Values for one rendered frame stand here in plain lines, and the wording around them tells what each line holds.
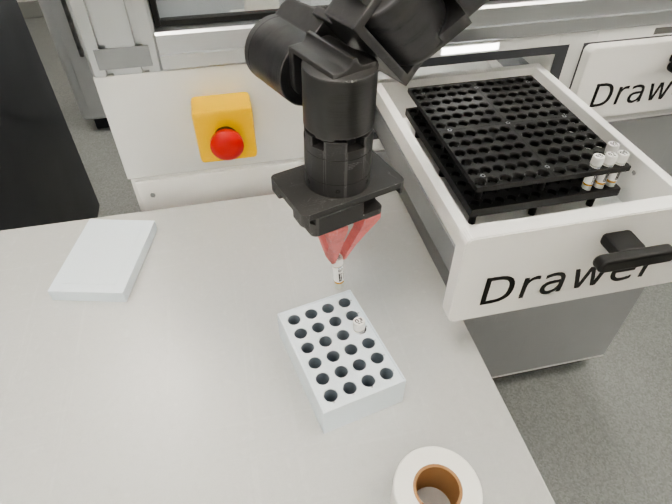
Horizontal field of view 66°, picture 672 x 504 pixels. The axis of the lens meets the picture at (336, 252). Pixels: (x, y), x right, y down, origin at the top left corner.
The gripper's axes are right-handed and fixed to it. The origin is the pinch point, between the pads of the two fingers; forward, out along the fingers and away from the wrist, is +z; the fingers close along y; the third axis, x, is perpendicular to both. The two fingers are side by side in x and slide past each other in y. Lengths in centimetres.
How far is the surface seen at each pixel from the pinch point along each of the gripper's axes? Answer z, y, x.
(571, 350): 72, -72, -3
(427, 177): -3.5, -12.3, -1.9
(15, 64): 22, 25, -114
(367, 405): 7.5, 3.7, 12.5
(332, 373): 5.9, 5.4, 8.8
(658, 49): -6, -56, -7
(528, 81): -4.3, -36.4, -11.6
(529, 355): 71, -60, -7
